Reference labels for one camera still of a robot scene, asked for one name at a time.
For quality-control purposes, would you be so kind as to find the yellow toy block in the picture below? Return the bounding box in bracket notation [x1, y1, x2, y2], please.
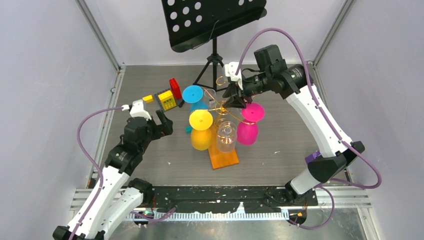
[157, 89, 177, 112]

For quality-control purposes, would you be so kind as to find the purple cable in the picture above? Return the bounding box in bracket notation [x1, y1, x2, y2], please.
[235, 28, 383, 232]
[67, 106, 178, 240]

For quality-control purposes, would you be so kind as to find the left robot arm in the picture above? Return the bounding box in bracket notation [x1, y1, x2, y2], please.
[52, 110, 173, 240]

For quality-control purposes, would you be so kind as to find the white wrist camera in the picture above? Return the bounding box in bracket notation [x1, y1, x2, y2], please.
[121, 99, 152, 121]
[223, 61, 244, 90]

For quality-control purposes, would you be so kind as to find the blue plastic goblet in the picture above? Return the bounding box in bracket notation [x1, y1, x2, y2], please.
[182, 85, 209, 112]

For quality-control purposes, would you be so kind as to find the orange plastic goblet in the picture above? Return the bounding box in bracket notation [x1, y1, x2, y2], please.
[188, 109, 213, 151]

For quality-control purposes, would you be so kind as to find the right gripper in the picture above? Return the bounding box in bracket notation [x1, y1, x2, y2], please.
[222, 70, 272, 109]

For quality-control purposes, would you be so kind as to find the clear stemless wine glass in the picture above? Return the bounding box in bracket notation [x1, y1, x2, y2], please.
[216, 121, 237, 153]

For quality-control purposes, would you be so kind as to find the small yellow toy brick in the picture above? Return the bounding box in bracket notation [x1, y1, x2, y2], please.
[142, 94, 154, 103]

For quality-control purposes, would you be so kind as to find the red toy block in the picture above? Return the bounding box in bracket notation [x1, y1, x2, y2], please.
[169, 78, 182, 100]

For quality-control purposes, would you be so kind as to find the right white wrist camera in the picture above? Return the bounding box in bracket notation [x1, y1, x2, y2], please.
[223, 61, 244, 90]

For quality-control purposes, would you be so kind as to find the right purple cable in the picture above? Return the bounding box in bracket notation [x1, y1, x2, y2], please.
[235, 28, 383, 232]

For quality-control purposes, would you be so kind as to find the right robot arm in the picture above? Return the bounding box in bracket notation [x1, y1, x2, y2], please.
[223, 44, 365, 205]

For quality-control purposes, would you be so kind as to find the pink plastic goblet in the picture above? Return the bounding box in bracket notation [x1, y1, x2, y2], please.
[237, 102, 265, 146]

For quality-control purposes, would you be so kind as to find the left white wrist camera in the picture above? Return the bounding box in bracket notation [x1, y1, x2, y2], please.
[121, 99, 152, 121]

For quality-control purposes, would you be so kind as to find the purple tape dispenser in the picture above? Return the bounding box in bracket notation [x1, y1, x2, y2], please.
[304, 150, 321, 165]

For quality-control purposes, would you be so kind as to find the gold wine glass rack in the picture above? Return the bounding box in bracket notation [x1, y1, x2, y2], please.
[208, 95, 242, 170]

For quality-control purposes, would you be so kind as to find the small clear wine glass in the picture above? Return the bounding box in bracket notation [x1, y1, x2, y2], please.
[204, 88, 216, 105]

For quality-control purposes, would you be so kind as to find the black music stand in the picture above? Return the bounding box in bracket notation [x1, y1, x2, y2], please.
[161, 0, 267, 87]

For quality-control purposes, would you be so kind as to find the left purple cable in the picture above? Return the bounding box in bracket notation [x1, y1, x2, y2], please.
[67, 106, 178, 240]

